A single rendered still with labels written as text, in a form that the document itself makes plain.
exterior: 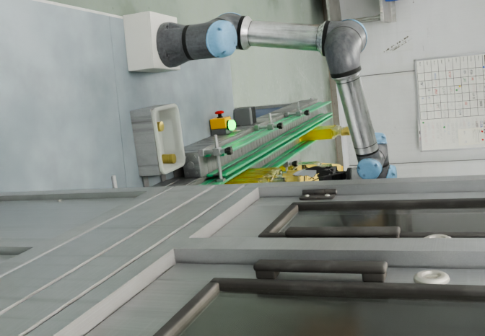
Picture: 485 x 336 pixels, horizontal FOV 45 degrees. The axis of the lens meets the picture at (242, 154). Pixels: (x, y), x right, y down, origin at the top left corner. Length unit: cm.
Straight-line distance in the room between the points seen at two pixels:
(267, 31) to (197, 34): 24
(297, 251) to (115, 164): 123
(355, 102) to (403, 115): 610
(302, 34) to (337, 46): 18
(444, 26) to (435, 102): 94
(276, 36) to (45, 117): 80
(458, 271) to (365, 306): 12
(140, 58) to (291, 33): 50
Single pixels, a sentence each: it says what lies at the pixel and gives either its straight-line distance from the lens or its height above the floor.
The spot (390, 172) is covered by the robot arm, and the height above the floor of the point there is 153.
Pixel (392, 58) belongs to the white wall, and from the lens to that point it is 789.
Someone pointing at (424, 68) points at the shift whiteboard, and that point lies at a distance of 785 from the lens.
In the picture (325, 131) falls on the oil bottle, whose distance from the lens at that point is 325.
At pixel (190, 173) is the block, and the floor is 84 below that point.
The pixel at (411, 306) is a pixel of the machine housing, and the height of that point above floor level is 174.
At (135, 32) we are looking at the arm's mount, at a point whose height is 79.
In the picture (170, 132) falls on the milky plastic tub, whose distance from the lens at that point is 208.
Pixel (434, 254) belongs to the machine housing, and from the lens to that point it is 69.
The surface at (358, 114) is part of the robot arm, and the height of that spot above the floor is 147.
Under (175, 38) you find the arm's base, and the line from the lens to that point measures 195.
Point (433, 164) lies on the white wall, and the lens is 802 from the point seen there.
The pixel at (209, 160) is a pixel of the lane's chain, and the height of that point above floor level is 88.
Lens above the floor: 181
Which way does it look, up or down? 22 degrees down
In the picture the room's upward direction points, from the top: 87 degrees clockwise
